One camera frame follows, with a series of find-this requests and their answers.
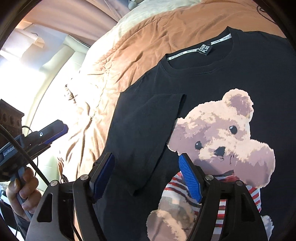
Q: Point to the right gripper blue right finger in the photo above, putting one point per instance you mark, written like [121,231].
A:
[205,189]

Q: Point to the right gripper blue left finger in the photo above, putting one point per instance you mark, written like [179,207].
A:
[87,190]

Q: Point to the black teddy bear t-shirt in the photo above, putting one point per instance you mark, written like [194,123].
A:
[229,104]

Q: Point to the person's left hand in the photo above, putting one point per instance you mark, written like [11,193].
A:
[26,198]

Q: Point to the white padded headboard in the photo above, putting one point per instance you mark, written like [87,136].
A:
[37,67]

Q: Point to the salmon orange blanket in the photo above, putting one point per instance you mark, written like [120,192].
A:
[112,64]

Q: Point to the pink curtain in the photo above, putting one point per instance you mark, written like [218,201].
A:
[86,20]

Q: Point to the cream bed sheet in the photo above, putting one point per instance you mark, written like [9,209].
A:
[147,9]

